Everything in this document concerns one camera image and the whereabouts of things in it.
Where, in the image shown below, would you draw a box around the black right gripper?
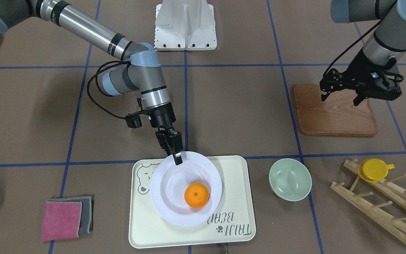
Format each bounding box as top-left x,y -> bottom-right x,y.
148,103 -> 183,165

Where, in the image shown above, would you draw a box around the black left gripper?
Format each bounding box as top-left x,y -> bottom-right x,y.
319,50 -> 404,107

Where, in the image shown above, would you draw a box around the white round plate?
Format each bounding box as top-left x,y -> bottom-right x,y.
150,152 -> 222,226

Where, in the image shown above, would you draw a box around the cream bear tray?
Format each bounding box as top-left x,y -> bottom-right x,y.
128,156 -> 256,249

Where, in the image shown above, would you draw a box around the pink sponge cloth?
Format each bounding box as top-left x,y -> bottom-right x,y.
41,201 -> 82,241

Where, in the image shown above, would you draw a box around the green bowl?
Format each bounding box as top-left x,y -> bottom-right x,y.
269,158 -> 312,201

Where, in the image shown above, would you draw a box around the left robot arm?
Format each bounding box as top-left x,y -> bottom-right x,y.
319,0 -> 406,106

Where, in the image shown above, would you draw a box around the wooden cutting board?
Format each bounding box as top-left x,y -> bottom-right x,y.
290,85 -> 378,137

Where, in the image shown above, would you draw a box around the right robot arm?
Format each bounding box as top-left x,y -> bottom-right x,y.
0,0 -> 184,165

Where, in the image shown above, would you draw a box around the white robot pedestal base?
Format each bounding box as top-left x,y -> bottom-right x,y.
154,0 -> 217,51

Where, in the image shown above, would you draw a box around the yellow cup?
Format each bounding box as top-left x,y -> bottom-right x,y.
357,158 -> 395,183

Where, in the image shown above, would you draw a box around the orange fruit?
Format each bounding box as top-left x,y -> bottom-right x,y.
184,183 -> 210,208

